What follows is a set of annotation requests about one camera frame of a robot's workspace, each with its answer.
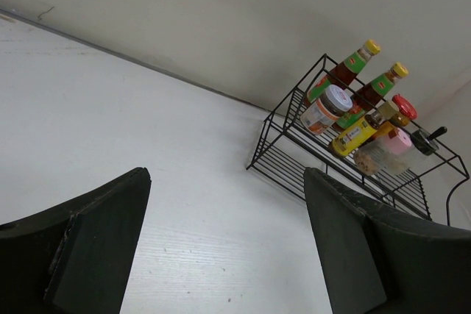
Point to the red lid dark jar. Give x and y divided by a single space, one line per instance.
406 112

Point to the green label sauce bottle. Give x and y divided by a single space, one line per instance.
345 72

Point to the white lid glass jar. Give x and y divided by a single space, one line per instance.
329 107

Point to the black wire rack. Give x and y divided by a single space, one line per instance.
405 191

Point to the black cap spice shaker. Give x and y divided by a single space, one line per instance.
423 145

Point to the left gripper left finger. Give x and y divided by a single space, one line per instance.
75 257

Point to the pink cap spice shaker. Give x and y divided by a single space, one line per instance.
386 153

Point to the small yellow brown bottle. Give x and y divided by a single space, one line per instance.
352 137

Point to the red green sauce bottle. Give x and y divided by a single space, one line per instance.
366 98

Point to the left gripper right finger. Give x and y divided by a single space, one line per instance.
376 259

